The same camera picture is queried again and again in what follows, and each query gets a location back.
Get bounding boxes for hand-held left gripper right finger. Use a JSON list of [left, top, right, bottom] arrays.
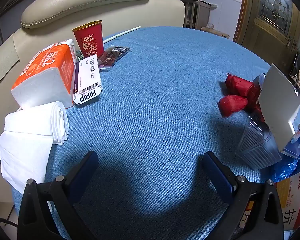
[[201, 151, 284, 240]]

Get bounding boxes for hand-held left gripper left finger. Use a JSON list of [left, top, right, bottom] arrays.
[[17, 151, 99, 240]]

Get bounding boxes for clear plastic container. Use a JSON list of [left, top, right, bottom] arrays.
[[235, 115, 283, 170]]

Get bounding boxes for red ribbon cloth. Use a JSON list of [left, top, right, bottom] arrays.
[[218, 73, 265, 118]]

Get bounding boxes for blue plastic bag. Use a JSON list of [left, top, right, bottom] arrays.
[[270, 152, 300, 183]]

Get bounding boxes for blue white carton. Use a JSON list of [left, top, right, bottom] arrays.
[[252, 64, 300, 159]]

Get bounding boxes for folded white tissues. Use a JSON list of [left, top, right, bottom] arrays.
[[0, 101, 70, 195]]

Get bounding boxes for white orange printed box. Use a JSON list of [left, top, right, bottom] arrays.
[[275, 171, 300, 232]]

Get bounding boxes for white medicine box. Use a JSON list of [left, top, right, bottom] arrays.
[[72, 54, 103, 105]]

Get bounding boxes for blue tablecloth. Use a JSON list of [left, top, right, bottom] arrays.
[[11, 26, 300, 240]]

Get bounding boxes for orange tissue pack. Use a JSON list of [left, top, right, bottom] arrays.
[[11, 39, 77, 110]]

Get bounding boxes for dark snack packet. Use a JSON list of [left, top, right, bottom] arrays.
[[97, 45, 130, 72]]

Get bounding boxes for red paper cup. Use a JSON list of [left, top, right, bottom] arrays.
[[72, 20, 105, 60]]

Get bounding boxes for brown cardboard box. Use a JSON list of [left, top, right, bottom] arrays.
[[201, 25, 230, 40]]

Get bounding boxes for white stick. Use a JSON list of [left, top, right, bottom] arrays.
[[103, 26, 141, 43]]

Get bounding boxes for wooden door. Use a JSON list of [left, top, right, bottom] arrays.
[[234, 0, 300, 78]]

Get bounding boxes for wooden crib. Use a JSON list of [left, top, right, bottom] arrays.
[[176, 0, 212, 30]]

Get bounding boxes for beige leather sofa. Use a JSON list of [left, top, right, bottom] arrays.
[[0, 0, 186, 230]]

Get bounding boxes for black cable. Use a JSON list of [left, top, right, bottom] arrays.
[[0, 217, 18, 228]]

